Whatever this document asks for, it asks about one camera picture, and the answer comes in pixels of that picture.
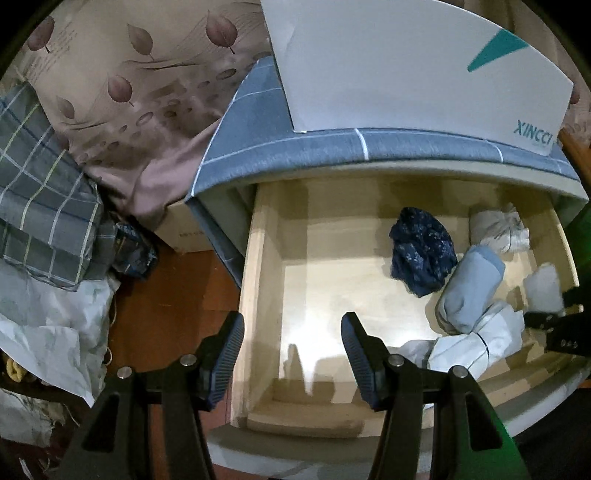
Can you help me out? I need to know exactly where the white shoe box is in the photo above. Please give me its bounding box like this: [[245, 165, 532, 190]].
[[259, 0, 575, 158]]

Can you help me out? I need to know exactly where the light blue rolled underwear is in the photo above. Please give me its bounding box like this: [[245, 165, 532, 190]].
[[436, 244, 506, 335]]

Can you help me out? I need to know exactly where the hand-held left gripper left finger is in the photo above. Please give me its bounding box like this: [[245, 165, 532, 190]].
[[48, 311, 245, 480]]

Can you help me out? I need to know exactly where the pale printed cloth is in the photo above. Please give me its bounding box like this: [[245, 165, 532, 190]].
[[0, 388, 70, 448]]

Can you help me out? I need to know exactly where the leaf print bedsheet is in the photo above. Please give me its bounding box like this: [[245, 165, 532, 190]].
[[14, 0, 591, 232]]

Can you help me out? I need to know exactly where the yellow cloth item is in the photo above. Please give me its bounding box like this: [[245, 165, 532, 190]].
[[4, 357, 26, 384]]

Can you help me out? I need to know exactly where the cardboard box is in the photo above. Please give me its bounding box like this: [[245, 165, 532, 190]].
[[154, 196, 222, 256]]

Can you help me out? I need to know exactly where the dark plaid cloth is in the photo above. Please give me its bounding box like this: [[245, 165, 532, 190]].
[[111, 222, 158, 280]]

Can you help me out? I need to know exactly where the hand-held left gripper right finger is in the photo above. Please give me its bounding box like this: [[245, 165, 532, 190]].
[[341, 311, 532, 480]]

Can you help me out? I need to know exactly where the beige patterned underwear bundle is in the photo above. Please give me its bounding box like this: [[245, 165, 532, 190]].
[[468, 203, 532, 254]]

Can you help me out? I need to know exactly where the navy floral underwear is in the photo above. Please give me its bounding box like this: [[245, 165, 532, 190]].
[[390, 208, 458, 298]]

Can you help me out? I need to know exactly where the white crumpled cloth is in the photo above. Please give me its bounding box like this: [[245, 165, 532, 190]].
[[0, 263, 121, 407]]

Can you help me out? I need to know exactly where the grey plaid blanket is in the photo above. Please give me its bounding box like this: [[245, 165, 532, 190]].
[[0, 80, 107, 291]]

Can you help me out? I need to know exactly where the wooden bed frame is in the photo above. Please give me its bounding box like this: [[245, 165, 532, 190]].
[[558, 128, 591, 160]]

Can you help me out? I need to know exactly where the white banded underwear bundle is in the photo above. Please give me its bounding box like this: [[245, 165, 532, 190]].
[[402, 300, 527, 384]]

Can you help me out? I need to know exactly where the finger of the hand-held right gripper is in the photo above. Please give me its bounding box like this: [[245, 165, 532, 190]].
[[523, 311, 591, 357], [561, 287, 591, 306]]

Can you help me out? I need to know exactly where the wooden drawer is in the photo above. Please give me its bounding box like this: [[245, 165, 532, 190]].
[[203, 178, 585, 476]]

